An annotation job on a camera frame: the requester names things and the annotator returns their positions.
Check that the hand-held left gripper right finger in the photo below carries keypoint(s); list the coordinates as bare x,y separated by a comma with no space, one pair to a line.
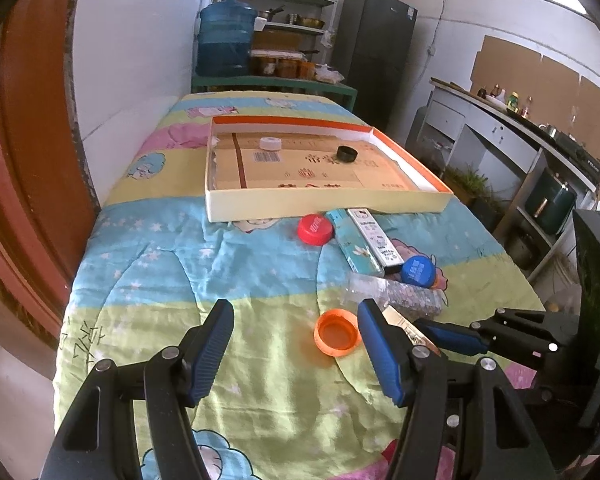
380,350

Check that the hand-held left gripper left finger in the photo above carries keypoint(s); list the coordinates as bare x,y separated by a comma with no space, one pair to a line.
210,350

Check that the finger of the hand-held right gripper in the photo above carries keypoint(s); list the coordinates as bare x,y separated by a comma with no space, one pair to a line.
450,338
535,317

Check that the beige printed card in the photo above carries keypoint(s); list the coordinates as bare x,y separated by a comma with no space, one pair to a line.
405,324

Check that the orange bottle cap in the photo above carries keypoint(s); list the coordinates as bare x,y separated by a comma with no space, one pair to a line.
337,332

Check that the clear plastic glitter case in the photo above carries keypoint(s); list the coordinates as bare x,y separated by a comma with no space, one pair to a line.
395,296

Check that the blue bottle cap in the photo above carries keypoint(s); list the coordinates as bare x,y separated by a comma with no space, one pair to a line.
418,271

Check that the red bottle cap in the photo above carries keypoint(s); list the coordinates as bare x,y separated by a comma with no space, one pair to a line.
316,229

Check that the shallow orange-rimmed cardboard box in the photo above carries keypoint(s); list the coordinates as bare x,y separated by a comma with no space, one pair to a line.
305,172

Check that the black bottle cap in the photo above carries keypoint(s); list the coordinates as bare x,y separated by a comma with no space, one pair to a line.
346,154

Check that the white bottle cap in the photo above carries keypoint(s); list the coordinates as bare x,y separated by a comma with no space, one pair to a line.
270,143

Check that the teal floral slim box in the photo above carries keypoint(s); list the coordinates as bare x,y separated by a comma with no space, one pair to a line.
352,246

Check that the white cartoon cat slim box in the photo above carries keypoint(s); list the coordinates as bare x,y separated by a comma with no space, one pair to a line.
377,240

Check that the green potted plants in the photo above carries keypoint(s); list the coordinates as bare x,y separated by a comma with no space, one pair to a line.
472,185

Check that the black gas stove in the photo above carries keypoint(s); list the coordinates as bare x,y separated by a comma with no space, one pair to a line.
577,152

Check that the white kitchen counter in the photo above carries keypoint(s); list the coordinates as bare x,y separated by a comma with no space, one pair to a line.
490,125

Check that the brown wooden door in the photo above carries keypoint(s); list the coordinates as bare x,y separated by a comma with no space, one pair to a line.
25,160

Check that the green table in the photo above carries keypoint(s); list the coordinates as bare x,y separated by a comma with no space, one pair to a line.
280,81

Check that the clear plastic bag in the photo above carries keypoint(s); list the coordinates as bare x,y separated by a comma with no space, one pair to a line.
330,74

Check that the orange food jar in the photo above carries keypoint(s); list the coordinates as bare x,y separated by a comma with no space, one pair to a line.
287,67
307,70
267,66

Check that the dark grey refrigerator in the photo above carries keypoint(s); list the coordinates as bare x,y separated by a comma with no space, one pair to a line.
375,45

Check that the blue water jug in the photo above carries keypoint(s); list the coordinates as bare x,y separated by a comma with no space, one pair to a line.
225,35

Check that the brown cardboard carton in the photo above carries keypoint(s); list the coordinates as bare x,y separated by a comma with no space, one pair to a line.
275,40

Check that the white foam box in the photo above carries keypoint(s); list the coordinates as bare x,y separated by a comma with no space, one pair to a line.
259,24

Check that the metal bowl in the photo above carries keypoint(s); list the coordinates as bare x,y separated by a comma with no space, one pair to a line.
307,22

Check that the dark cooking pot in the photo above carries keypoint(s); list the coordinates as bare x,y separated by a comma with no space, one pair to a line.
267,13

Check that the cardboard sheets on wall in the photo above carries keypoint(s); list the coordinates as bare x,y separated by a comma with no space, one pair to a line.
525,70

